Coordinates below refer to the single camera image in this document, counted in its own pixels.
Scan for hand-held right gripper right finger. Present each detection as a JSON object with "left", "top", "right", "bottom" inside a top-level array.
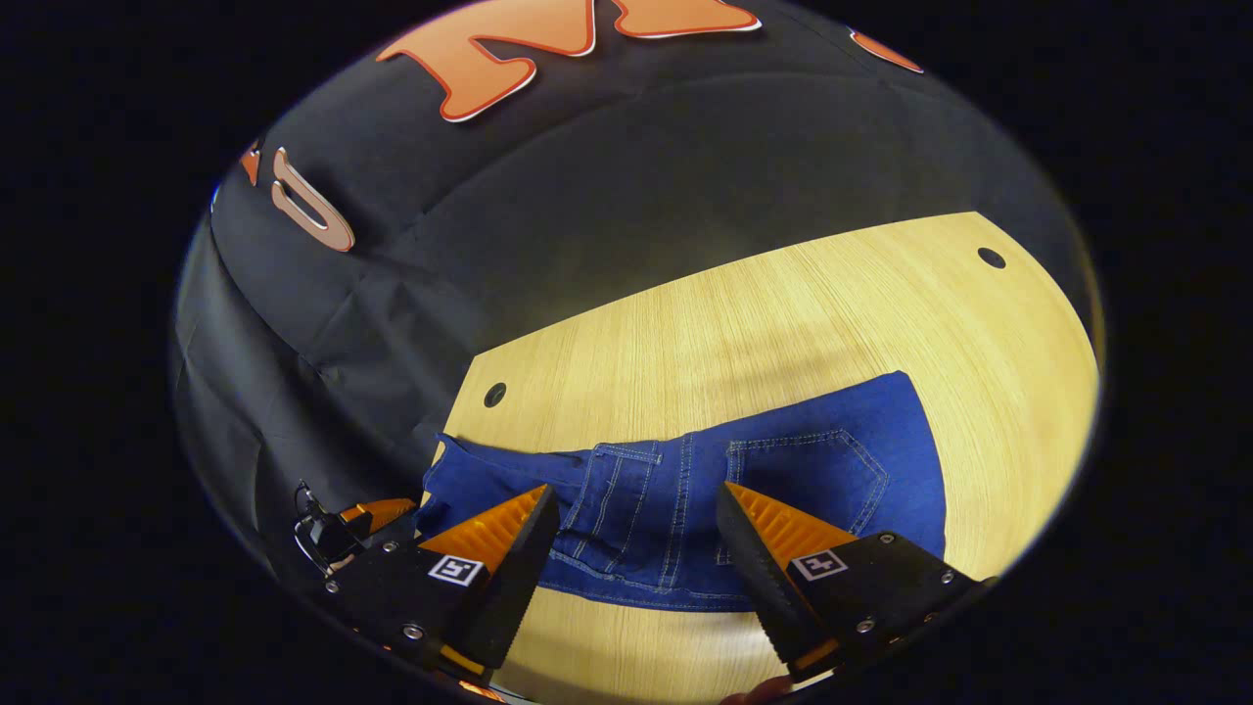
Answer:
[{"left": 715, "top": 480, "right": 985, "bottom": 684}]

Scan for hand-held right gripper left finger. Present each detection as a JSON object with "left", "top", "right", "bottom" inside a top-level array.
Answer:
[{"left": 323, "top": 483, "right": 561, "bottom": 682}]

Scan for blue denim jeans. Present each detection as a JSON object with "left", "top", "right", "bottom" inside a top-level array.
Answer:
[{"left": 416, "top": 370, "right": 949, "bottom": 613}]

